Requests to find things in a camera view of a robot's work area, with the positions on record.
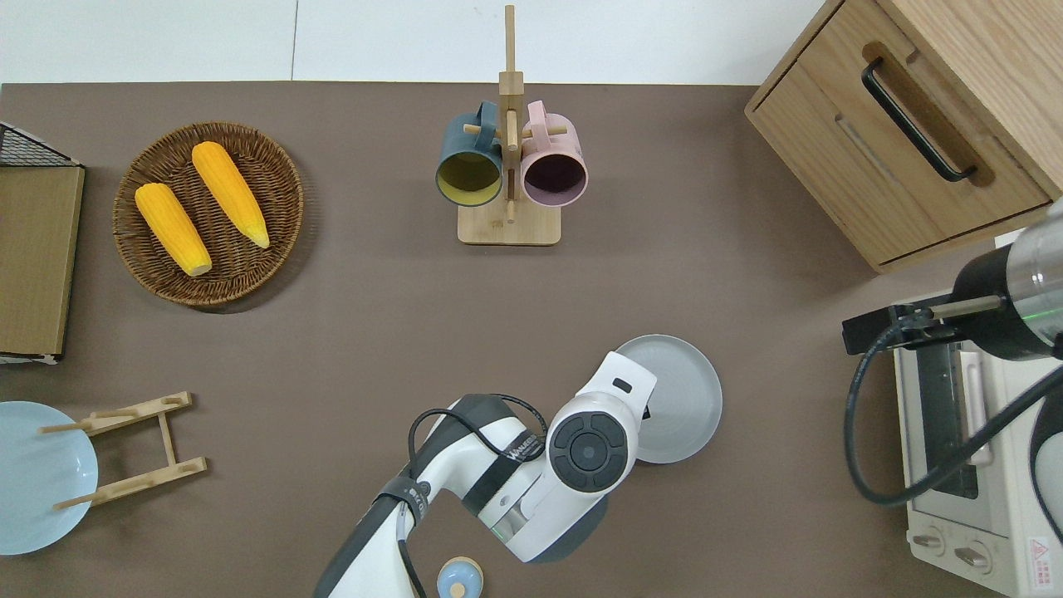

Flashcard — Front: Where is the thick black cable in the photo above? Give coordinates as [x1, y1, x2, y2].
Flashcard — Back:
[844, 319, 1063, 507]

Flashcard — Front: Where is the blue jar with wooden knob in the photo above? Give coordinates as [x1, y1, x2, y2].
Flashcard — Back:
[437, 556, 484, 598]

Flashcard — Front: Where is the black wire mesh basket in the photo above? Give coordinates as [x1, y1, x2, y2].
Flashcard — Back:
[0, 122, 84, 169]

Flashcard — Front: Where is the white toaster oven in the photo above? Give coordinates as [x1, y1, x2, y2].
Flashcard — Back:
[890, 291, 1063, 598]

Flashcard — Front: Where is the black drawer handle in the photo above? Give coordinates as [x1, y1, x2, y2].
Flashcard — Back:
[861, 56, 979, 183]

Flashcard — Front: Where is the wooden board with wire rack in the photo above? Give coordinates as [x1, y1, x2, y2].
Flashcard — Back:
[0, 164, 86, 365]

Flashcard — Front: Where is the wooden plate rack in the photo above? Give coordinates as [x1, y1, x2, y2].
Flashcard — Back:
[40, 391, 208, 511]

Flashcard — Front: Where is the wooden mug tree stand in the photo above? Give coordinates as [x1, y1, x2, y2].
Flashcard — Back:
[458, 5, 569, 246]

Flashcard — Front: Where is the light blue plate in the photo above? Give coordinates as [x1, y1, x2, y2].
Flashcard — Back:
[0, 401, 100, 556]

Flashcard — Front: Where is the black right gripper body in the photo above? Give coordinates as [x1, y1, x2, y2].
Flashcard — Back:
[842, 303, 958, 356]

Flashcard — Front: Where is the dark blue mug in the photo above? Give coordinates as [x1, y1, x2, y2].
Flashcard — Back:
[435, 101, 506, 208]

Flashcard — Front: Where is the gray round plate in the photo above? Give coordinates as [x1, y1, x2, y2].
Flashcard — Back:
[614, 334, 723, 465]

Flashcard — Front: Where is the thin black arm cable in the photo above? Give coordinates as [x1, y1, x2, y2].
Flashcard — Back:
[395, 394, 550, 598]

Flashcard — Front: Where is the pink mug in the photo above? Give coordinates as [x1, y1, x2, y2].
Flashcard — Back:
[520, 100, 590, 208]

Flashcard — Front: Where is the long yellow corn cob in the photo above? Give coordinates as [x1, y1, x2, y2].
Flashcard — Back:
[191, 141, 272, 249]

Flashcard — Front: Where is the wooden drawer cabinet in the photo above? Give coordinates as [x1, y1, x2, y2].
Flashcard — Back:
[745, 0, 1063, 274]

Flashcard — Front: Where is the short yellow corn cob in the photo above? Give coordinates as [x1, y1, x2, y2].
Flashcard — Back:
[135, 183, 213, 277]

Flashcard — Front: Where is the brown wicker basket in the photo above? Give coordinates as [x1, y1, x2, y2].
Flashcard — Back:
[113, 122, 305, 306]

